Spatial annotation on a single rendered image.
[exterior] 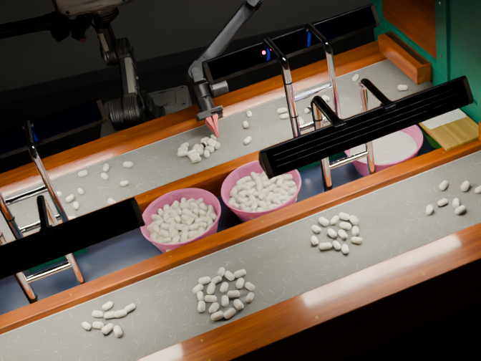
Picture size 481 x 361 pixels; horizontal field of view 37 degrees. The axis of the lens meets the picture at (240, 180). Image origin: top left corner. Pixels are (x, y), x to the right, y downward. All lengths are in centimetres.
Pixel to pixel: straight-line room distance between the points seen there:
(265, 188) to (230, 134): 35
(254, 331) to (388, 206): 60
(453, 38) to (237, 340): 122
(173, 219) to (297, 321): 63
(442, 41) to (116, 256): 130
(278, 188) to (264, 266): 34
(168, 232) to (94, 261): 27
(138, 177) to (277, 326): 90
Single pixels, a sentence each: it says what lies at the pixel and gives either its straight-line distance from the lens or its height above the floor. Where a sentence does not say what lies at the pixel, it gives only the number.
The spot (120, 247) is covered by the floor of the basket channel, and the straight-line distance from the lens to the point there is 244.
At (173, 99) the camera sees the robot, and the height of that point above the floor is 47.
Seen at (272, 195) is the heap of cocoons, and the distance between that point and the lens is 235.
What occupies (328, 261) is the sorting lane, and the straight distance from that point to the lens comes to 210.
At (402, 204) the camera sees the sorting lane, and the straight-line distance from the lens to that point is 225.
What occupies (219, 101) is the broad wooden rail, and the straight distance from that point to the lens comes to 282.
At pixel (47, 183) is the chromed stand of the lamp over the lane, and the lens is 230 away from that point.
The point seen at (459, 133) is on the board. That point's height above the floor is 78.
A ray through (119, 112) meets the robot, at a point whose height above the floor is 77.
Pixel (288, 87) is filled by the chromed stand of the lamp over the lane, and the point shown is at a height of 102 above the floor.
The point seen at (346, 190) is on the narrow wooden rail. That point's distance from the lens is 228.
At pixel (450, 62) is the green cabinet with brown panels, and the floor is 91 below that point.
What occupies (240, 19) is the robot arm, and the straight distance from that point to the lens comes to 278.
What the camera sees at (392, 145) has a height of 73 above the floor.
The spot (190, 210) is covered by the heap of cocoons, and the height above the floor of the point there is 73.
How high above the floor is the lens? 225
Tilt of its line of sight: 38 degrees down
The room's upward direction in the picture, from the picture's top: 14 degrees counter-clockwise
